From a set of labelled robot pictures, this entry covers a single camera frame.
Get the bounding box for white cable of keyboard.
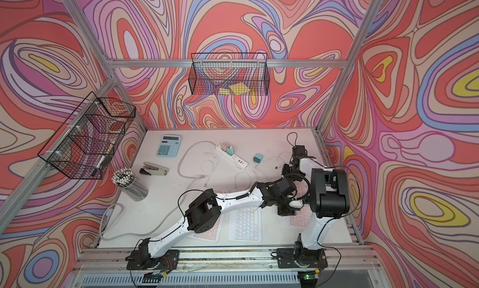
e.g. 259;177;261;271
233;171;263;193
261;156;289;173

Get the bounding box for pink keyboard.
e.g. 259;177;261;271
287;205;312;228
188;216;224;242

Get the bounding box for teal usb charger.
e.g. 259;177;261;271
226;146;234;156
253;153;263;163

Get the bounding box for white power strip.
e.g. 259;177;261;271
216;142;248;170

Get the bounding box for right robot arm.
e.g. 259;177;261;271
282;145;351;251

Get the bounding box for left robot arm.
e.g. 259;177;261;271
137;177;308;260

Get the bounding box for white keyboard middle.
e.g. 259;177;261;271
228;208;262;243

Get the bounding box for yellow sticky notes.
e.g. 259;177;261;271
218;82;250;96

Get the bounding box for blue calculator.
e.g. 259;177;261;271
157;135;181;158

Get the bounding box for grey stapler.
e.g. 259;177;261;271
139;162;169;176

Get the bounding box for clear cup of pens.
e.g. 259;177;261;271
112;168;148;201

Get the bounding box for black marker in basket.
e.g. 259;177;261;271
94;155;106;178

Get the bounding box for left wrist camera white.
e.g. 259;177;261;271
288;200;304;210

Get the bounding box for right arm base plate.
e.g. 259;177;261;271
275;248;328;271

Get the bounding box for black wire basket back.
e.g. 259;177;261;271
188;51;270;96

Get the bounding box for black wire basket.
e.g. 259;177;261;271
188;51;270;96
37;92;136;180

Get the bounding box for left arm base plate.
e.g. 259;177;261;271
125;249;180;271

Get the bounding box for black wire basket left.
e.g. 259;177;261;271
37;92;136;180

